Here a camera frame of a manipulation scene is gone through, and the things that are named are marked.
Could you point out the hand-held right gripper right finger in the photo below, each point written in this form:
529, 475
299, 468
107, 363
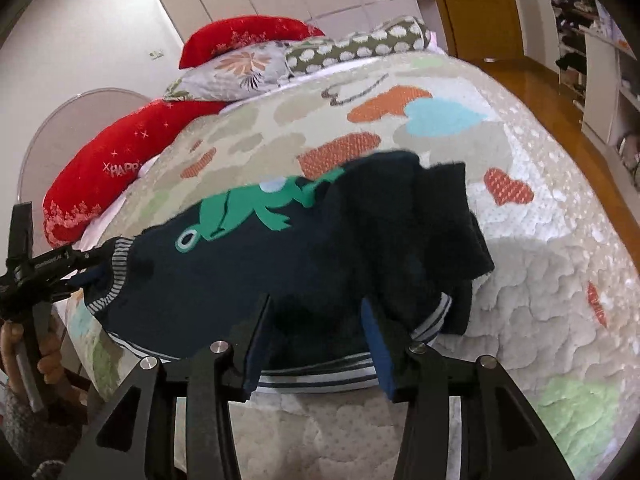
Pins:
379, 360

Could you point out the person's left forearm grey sleeve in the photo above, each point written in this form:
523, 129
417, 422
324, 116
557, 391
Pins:
20, 425

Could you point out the wooden door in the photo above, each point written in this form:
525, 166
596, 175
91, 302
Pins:
480, 5

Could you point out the clear round-backed chair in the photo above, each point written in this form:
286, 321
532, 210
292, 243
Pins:
75, 110

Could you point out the wall switch plate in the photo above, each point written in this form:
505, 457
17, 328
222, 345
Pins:
156, 54

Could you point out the navy frog sweater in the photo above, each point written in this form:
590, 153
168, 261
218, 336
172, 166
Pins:
210, 280

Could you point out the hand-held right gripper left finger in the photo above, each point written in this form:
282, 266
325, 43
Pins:
256, 355

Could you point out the green white dotted pillow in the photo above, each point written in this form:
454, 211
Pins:
360, 45

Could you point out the floral grey pillow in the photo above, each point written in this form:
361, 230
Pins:
235, 72

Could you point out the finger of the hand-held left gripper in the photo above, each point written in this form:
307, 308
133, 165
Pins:
92, 279
95, 254

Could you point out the printed heart pattern quilt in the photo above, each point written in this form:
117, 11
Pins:
530, 280

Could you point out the white shelf unit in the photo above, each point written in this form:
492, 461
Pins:
605, 75

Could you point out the small red embroidered pillow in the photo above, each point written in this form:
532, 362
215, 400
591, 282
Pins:
250, 35

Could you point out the person's left hand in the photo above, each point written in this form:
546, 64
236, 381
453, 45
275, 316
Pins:
50, 360

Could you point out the large red embroidered pillow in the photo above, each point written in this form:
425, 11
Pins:
105, 165

